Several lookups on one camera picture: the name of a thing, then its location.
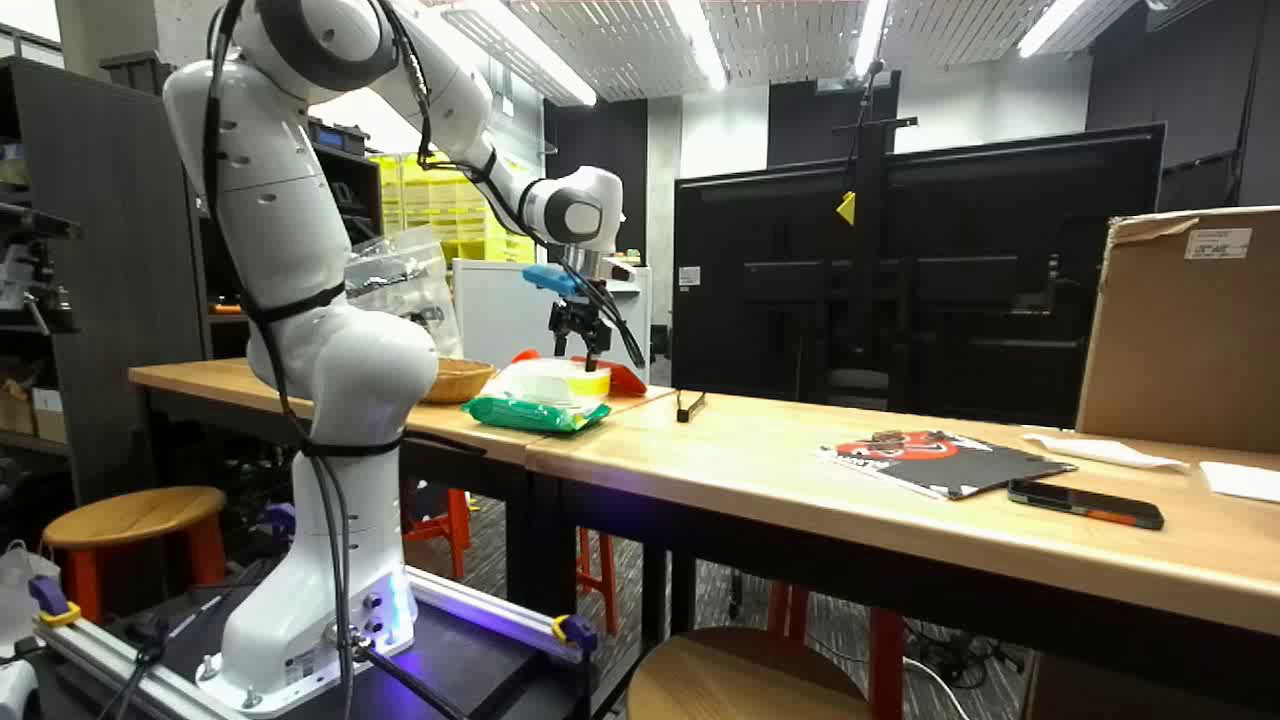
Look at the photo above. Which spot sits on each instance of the yellow storage bins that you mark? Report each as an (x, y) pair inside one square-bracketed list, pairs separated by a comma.
[(441, 206)]

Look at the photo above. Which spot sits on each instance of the ceiling light strip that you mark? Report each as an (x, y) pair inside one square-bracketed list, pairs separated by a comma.
[(525, 50), (697, 43), (1049, 24), (869, 33)]

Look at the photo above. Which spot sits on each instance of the wooden bowl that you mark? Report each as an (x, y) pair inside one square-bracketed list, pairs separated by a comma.
[(457, 382)]

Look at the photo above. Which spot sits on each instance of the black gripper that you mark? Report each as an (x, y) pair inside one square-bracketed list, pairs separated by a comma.
[(577, 321)]

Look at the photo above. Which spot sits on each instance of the yellow packet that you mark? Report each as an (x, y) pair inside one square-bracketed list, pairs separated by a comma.
[(588, 382)]

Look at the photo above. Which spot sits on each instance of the white paper sheet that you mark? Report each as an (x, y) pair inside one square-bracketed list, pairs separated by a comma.
[(1105, 455), (1240, 481)]

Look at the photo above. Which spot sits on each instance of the orange legged stool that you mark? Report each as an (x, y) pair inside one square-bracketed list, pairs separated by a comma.
[(887, 661), (428, 524)]

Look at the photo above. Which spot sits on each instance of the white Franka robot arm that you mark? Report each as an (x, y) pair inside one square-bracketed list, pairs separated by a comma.
[(347, 384)]

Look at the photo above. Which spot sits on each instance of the green white wipes pack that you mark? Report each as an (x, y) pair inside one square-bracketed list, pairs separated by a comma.
[(534, 405)]

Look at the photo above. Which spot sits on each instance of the round wooden stool seat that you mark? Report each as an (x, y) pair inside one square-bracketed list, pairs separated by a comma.
[(746, 676)]

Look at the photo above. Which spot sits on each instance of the brown cardboard box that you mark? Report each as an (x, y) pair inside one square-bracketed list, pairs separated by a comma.
[(1182, 335)]

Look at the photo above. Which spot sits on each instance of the red printed magazine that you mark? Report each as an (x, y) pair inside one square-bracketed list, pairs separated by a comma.
[(895, 445)]

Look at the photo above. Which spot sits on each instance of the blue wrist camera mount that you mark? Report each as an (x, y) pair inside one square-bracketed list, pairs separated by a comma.
[(551, 280)]

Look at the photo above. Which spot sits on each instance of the black smartphone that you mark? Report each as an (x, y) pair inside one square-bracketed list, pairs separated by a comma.
[(1084, 507)]

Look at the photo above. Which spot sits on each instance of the blue yellow clamp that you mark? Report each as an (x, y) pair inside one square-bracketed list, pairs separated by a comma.
[(52, 602), (577, 638)]

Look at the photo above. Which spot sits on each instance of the dark grey cabinet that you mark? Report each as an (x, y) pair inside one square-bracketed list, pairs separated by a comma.
[(104, 267)]

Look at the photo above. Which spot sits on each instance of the black notebook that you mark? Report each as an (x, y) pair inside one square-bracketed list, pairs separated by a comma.
[(982, 470)]

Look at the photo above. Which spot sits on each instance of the clear plastic bag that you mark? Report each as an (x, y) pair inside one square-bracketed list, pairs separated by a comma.
[(400, 280)]

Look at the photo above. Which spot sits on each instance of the red packet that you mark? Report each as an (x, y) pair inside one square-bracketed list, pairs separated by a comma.
[(626, 382)]

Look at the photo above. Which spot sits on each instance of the wooden stool orange legs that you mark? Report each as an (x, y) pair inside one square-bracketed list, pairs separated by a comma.
[(135, 517)]

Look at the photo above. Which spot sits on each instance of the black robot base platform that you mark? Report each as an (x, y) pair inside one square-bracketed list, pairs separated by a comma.
[(466, 654)]

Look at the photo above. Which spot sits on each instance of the yellow tag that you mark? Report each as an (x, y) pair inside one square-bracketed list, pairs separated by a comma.
[(851, 211)]

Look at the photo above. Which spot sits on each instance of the large black monitor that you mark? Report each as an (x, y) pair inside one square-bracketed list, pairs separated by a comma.
[(984, 280)]

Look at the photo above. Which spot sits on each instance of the black monitor stand pole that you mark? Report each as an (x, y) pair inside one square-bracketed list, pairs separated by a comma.
[(874, 123)]

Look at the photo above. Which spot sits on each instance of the white plastic bag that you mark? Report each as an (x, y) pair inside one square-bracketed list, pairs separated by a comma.
[(21, 625)]

